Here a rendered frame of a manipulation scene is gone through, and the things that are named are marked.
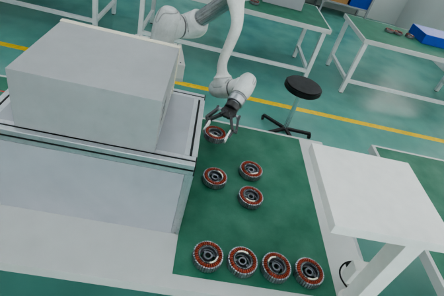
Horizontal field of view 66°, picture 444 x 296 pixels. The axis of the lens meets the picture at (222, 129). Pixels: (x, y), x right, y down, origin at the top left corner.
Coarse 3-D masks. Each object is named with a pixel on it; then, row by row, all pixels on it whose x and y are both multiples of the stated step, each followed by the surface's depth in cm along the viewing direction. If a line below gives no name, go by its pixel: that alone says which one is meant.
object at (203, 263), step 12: (204, 240) 126; (204, 252) 123; (216, 252) 124; (240, 252) 126; (276, 252) 130; (204, 264) 118; (216, 264) 120; (228, 264) 122; (240, 264) 123; (252, 264) 123; (264, 264) 124; (276, 264) 127; (288, 264) 127; (300, 264) 128; (312, 264) 129; (240, 276) 121; (264, 276) 124; (276, 276) 122; (288, 276) 123; (300, 276) 124; (312, 276) 127; (312, 288) 124
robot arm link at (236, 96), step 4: (232, 92) 178; (236, 92) 177; (240, 92) 177; (232, 96) 176; (236, 96) 175; (240, 96) 176; (244, 96) 178; (236, 100) 175; (240, 100) 176; (244, 100) 178; (240, 104) 176
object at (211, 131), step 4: (208, 128) 169; (212, 128) 170; (216, 128) 171; (220, 128) 171; (204, 132) 167; (208, 132) 166; (212, 132) 168; (216, 132) 169; (220, 132) 170; (224, 132) 170; (204, 136) 167; (208, 136) 165; (212, 136) 164; (216, 136) 165; (220, 136) 166; (224, 136) 167; (208, 140) 165; (212, 140) 164; (216, 140) 164; (220, 140) 165
